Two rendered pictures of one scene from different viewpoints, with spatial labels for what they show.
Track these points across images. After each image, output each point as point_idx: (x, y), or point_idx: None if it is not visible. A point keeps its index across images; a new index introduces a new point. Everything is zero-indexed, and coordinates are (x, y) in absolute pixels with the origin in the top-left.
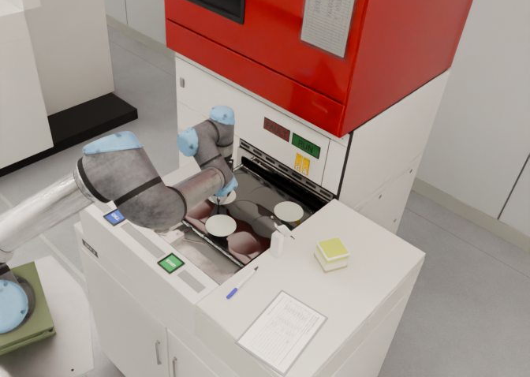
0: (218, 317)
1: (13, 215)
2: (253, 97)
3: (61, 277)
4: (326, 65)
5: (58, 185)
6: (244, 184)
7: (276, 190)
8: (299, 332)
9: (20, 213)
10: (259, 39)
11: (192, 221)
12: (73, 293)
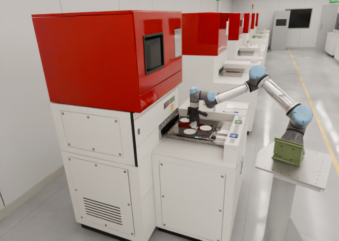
0: (245, 112)
1: (287, 95)
2: (160, 100)
3: (260, 159)
4: (179, 60)
5: (274, 82)
6: (178, 129)
7: (176, 123)
8: (235, 104)
9: (286, 93)
10: (167, 67)
11: (210, 132)
12: (261, 154)
